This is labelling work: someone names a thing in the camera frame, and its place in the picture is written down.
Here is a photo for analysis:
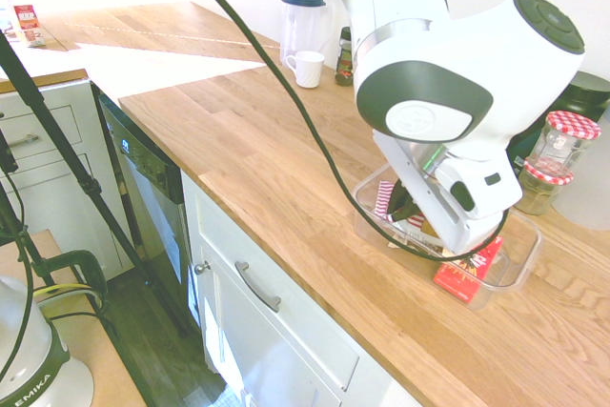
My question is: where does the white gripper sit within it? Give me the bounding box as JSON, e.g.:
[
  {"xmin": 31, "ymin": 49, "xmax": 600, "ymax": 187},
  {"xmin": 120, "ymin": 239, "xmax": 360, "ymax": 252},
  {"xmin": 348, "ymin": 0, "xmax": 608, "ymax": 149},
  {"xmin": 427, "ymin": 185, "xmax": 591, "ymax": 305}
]
[{"xmin": 373, "ymin": 132, "xmax": 507, "ymax": 256}]

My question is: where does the red white striped chip bag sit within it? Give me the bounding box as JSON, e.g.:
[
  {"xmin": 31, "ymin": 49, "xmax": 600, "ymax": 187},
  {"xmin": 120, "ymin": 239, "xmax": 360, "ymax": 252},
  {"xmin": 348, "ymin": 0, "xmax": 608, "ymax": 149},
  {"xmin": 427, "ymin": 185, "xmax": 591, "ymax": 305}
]
[{"xmin": 373, "ymin": 179, "xmax": 428, "ymax": 233}]

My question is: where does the clear plastic container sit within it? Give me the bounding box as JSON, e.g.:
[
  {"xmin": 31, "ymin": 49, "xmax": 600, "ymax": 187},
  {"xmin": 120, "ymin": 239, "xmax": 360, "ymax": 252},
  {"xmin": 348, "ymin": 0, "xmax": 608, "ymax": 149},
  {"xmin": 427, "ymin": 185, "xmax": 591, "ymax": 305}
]
[{"xmin": 352, "ymin": 161, "xmax": 544, "ymax": 311}]

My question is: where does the white printed snack packet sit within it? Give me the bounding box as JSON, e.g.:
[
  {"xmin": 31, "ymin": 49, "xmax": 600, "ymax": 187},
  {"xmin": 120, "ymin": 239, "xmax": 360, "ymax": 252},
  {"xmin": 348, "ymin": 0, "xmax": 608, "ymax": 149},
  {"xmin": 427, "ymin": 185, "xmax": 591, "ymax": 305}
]
[{"xmin": 394, "ymin": 223, "xmax": 455, "ymax": 256}]

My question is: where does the red Pocky snack box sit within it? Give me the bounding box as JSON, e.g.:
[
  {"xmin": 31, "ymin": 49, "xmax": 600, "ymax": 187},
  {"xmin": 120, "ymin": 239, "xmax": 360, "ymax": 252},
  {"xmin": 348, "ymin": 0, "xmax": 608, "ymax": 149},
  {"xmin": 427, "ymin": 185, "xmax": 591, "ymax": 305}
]
[{"xmin": 432, "ymin": 234, "xmax": 505, "ymax": 304}]

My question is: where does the filled jar red checkered lid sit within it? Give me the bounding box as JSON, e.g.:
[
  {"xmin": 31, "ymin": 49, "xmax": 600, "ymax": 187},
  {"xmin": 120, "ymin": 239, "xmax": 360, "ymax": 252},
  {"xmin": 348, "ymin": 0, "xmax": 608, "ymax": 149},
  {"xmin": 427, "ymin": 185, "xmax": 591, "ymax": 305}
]
[{"xmin": 513, "ymin": 158, "xmax": 576, "ymax": 216}]

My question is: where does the dark glass jar black lid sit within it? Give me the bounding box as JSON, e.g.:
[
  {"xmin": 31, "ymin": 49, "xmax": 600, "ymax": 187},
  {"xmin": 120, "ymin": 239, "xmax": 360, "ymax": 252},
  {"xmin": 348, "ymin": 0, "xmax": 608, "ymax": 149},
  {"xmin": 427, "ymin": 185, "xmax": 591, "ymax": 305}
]
[{"xmin": 334, "ymin": 26, "xmax": 356, "ymax": 88}]

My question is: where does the white ceramic mug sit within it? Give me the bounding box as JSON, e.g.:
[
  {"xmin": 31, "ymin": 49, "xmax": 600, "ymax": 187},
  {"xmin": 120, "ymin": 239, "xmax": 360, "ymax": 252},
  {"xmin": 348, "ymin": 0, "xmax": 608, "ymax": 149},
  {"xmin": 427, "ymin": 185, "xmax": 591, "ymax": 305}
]
[{"xmin": 284, "ymin": 50, "xmax": 326, "ymax": 90}]

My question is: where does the empty jar red checkered lid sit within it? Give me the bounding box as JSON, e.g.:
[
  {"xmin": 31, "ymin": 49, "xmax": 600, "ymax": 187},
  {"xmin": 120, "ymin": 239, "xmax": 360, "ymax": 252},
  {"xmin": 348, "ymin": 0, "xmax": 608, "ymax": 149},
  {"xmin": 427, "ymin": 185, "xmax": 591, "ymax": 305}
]
[{"xmin": 528, "ymin": 110, "xmax": 602, "ymax": 174}]

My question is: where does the white counter base cabinet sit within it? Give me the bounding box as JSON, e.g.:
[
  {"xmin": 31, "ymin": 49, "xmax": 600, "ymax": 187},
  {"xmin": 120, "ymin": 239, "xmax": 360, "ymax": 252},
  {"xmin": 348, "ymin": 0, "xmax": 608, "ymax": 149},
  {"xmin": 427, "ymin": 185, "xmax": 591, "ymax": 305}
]
[{"xmin": 180, "ymin": 171, "xmax": 416, "ymax": 407}]

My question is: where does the clear pitcher with blue lid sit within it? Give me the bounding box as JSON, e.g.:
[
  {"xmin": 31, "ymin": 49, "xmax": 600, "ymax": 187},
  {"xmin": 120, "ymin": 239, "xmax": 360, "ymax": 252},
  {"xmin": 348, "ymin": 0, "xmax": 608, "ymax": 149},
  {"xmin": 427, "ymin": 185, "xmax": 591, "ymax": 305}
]
[{"xmin": 278, "ymin": 0, "xmax": 331, "ymax": 68}]

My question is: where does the large black canister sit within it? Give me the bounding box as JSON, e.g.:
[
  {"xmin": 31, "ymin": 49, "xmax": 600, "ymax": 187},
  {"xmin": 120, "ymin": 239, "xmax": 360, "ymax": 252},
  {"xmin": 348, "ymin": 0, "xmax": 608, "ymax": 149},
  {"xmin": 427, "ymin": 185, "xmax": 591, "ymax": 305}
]
[{"xmin": 507, "ymin": 71, "xmax": 610, "ymax": 180}]

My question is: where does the stainless steel dishwasher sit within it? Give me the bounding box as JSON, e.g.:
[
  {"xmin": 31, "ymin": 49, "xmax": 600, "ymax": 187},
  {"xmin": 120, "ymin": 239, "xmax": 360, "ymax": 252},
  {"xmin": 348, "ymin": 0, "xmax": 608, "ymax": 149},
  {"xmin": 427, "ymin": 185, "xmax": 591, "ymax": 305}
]
[{"xmin": 97, "ymin": 92, "xmax": 193, "ymax": 295}]

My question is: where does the black table clamp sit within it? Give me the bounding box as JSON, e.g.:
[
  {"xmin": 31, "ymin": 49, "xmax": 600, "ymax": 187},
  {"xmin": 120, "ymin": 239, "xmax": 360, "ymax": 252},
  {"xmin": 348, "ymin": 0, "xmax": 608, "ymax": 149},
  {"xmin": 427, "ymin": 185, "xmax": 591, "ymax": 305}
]
[{"xmin": 28, "ymin": 249, "xmax": 110, "ymax": 314}]

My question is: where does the white drawer cabinet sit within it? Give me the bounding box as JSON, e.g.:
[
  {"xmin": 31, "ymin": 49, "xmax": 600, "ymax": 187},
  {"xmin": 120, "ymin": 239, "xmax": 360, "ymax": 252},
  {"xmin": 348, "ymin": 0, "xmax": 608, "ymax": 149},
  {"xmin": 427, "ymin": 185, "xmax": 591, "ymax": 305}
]
[{"xmin": 0, "ymin": 77, "xmax": 126, "ymax": 280}]

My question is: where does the red white carton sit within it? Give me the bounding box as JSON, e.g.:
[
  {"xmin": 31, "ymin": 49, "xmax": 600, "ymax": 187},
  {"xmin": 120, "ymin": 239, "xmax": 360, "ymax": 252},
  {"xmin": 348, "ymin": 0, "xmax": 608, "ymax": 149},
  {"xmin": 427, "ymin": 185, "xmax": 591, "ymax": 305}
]
[{"xmin": 12, "ymin": 2, "xmax": 47, "ymax": 49}]

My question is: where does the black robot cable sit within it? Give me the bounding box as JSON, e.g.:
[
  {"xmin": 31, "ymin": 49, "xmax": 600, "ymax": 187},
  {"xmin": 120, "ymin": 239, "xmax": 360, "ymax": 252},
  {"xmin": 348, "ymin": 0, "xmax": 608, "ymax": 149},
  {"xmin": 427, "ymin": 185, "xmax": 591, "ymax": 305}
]
[{"xmin": 165, "ymin": 0, "xmax": 509, "ymax": 261}]

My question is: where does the silver bar cabinet handle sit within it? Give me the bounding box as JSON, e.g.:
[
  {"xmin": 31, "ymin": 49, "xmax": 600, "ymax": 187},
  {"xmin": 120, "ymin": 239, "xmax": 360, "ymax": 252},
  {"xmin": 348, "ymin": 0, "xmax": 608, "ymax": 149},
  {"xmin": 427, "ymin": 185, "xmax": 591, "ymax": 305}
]
[{"xmin": 234, "ymin": 261, "xmax": 282, "ymax": 314}]

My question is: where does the black camera tripod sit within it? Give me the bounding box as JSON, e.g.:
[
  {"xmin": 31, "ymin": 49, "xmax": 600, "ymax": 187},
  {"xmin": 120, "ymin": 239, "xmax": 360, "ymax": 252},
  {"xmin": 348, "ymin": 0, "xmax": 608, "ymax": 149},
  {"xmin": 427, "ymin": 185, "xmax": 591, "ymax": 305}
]
[{"xmin": 0, "ymin": 30, "xmax": 190, "ymax": 337}]

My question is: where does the yellow cable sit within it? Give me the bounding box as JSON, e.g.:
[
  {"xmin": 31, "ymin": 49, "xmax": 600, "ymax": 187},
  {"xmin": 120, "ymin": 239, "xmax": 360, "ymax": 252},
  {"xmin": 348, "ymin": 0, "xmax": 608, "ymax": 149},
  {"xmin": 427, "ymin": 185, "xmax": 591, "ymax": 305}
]
[{"xmin": 35, "ymin": 282, "xmax": 104, "ymax": 308}]

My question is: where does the silver drawer handle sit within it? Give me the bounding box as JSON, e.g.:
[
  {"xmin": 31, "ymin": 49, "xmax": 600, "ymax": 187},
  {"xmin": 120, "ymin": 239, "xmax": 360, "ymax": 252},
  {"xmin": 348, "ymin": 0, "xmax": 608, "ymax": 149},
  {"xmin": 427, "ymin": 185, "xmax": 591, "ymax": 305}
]
[{"xmin": 7, "ymin": 133, "xmax": 44, "ymax": 150}]

